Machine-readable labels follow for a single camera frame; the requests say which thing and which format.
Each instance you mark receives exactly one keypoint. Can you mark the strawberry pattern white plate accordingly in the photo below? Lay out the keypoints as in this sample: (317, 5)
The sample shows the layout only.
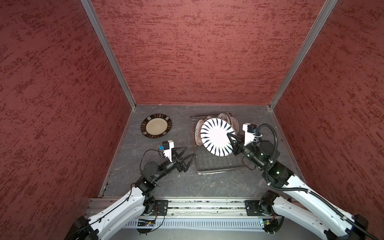
(225, 117)

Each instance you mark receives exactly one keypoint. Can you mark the aluminium front rail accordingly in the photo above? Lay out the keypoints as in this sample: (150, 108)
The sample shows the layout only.
(196, 214)

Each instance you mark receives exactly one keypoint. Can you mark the red rimmed white plate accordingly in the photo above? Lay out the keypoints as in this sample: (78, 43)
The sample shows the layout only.
(235, 123)

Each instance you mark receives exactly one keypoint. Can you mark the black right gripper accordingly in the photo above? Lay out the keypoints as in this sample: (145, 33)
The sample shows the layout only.
(237, 147)

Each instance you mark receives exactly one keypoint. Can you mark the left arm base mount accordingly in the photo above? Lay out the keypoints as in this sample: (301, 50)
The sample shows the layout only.
(155, 206)

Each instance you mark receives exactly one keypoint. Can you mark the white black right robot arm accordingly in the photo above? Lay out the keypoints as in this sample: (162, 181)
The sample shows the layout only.
(291, 198)

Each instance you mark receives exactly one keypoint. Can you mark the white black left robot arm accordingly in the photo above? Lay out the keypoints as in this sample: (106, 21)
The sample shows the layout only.
(138, 201)

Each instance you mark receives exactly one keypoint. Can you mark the aluminium corner post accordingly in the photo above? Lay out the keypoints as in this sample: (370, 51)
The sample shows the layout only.
(318, 24)
(97, 26)

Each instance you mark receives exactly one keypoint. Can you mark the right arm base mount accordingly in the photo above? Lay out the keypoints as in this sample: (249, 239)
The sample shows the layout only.
(258, 207)

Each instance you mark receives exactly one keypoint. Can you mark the red patterned white plate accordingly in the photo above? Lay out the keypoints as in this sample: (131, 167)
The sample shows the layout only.
(198, 140)

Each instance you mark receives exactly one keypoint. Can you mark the aluminium right corner post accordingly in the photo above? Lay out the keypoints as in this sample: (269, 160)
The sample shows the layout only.
(318, 24)

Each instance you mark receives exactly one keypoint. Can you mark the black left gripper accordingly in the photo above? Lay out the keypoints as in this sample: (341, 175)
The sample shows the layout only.
(177, 155)

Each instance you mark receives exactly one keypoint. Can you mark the chrome wire dish rack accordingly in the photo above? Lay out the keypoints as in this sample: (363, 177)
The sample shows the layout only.
(207, 163)

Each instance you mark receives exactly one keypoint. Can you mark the black white sunburst plate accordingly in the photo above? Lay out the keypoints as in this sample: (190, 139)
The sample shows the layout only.
(214, 137)

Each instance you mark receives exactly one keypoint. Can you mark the left green circuit board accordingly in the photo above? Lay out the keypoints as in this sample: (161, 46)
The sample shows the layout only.
(145, 226)

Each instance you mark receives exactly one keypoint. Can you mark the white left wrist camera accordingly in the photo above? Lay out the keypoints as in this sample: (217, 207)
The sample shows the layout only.
(167, 147)

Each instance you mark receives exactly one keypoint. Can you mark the aluminium left corner post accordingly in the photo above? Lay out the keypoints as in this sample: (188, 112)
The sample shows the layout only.
(97, 26)

